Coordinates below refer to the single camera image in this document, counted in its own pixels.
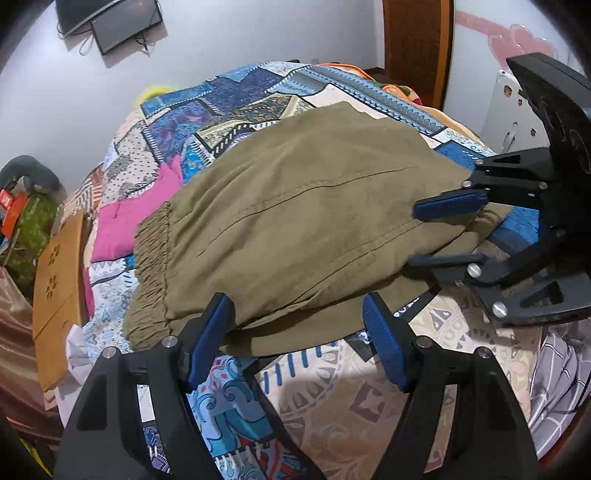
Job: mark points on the wall television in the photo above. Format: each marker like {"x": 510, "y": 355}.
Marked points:
{"x": 111, "y": 21}

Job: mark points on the wooden folding table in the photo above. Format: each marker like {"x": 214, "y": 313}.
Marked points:
{"x": 57, "y": 295}

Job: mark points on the white furniture panel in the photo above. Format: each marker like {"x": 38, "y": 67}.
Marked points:
{"x": 508, "y": 110}

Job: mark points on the olive green pants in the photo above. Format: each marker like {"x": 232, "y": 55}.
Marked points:
{"x": 295, "y": 230}

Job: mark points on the green printed cloth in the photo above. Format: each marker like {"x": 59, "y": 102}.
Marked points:
{"x": 27, "y": 230}

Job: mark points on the pink heart wall decoration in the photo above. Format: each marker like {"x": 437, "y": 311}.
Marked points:
{"x": 517, "y": 39}

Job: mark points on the pink cloth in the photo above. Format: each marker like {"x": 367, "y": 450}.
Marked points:
{"x": 129, "y": 221}

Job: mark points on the brown satin cloth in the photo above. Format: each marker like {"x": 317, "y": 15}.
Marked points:
{"x": 18, "y": 350}

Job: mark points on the patchwork printed bedsheet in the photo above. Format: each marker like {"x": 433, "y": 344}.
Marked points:
{"x": 323, "y": 369}

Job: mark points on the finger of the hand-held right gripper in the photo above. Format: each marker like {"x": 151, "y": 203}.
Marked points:
{"x": 466, "y": 272}
{"x": 450, "y": 205}

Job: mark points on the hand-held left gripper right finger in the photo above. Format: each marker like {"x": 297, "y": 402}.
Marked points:
{"x": 387, "y": 344}

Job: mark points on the wooden door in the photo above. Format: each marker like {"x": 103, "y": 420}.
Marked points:
{"x": 415, "y": 41}

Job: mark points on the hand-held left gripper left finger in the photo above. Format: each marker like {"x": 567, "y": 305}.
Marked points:
{"x": 206, "y": 339}

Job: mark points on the grey plush toy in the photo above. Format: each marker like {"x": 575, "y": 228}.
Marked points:
{"x": 32, "y": 173}

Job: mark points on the grey checked cloth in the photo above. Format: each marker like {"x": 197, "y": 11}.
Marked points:
{"x": 554, "y": 378}

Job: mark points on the orange box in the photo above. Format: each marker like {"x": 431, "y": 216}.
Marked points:
{"x": 14, "y": 205}

